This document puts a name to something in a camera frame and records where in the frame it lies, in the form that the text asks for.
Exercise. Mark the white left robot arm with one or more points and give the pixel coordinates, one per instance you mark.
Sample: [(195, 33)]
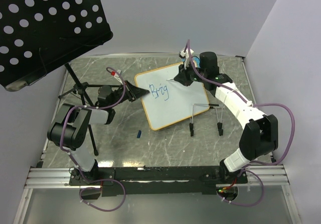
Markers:
[(69, 127)]

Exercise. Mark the yellow framed whiteboard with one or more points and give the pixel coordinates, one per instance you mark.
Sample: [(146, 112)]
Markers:
[(168, 102)]

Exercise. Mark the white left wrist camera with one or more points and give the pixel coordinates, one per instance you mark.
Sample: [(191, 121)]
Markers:
[(115, 74)]

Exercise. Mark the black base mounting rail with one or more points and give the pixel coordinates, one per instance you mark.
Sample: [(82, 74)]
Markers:
[(113, 181)]

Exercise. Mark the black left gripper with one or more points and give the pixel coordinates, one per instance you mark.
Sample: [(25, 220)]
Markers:
[(134, 92)]

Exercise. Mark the black perforated music stand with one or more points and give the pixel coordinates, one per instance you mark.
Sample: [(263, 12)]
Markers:
[(39, 36)]

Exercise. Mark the wire whiteboard easel stand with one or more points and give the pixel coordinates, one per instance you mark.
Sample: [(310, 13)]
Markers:
[(207, 113)]

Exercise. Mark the blue studded baseplate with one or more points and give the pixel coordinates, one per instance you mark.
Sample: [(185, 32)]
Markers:
[(196, 61)]

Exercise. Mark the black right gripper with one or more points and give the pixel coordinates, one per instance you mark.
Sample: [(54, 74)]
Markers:
[(182, 76)]

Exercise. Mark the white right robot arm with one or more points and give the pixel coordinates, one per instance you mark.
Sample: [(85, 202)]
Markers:
[(260, 131)]

